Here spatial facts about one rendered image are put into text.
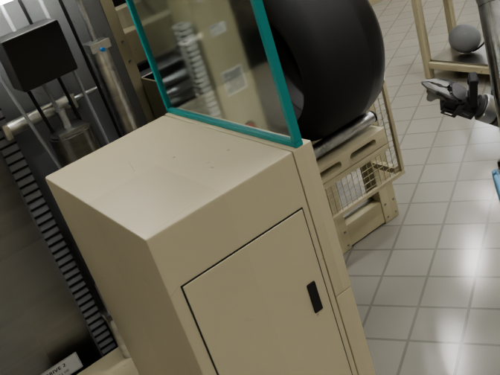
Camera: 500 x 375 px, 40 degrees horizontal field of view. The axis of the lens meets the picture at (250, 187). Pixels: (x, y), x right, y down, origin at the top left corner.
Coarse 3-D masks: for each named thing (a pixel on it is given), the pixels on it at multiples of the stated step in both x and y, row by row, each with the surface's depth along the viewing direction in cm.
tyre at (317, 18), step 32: (288, 0) 200; (320, 0) 201; (352, 0) 204; (288, 32) 201; (320, 32) 198; (352, 32) 203; (288, 64) 255; (320, 64) 200; (352, 64) 204; (384, 64) 214; (320, 96) 206; (352, 96) 210; (320, 128) 216
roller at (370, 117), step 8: (368, 112) 232; (360, 120) 230; (368, 120) 231; (376, 120) 233; (344, 128) 227; (352, 128) 228; (360, 128) 229; (328, 136) 225; (336, 136) 225; (344, 136) 226; (352, 136) 229; (320, 144) 222; (328, 144) 223; (336, 144) 225; (320, 152) 221
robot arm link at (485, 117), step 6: (486, 96) 223; (492, 96) 222; (486, 102) 221; (492, 102) 220; (486, 108) 220; (492, 108) 220; (480, 114) 223; (486, 114) 221; (492, 114) 220; (480, 120) 223; (486, 120) 222; (492, 120) 222
